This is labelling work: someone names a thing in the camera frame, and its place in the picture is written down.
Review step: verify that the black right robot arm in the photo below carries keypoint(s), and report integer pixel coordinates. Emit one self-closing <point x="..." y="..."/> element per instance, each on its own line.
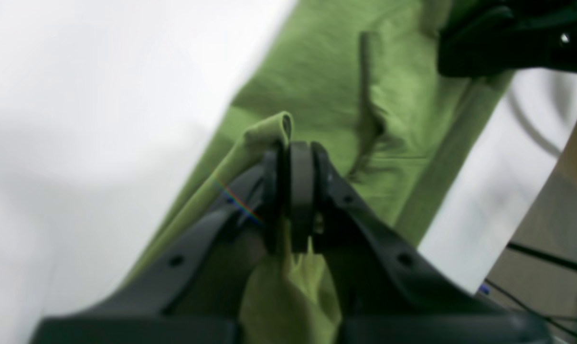
<point x="503" y="35"/>

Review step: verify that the olive green T-shirt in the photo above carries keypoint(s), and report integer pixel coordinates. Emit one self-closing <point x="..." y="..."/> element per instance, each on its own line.
<point x="360" y="77"/>

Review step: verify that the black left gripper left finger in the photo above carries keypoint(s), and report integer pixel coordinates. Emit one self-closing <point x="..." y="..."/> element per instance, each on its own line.
<point x="190" y="294"/>

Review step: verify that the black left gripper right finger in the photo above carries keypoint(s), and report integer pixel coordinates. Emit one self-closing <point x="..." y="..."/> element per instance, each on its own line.
<point x="388" y="292"/>

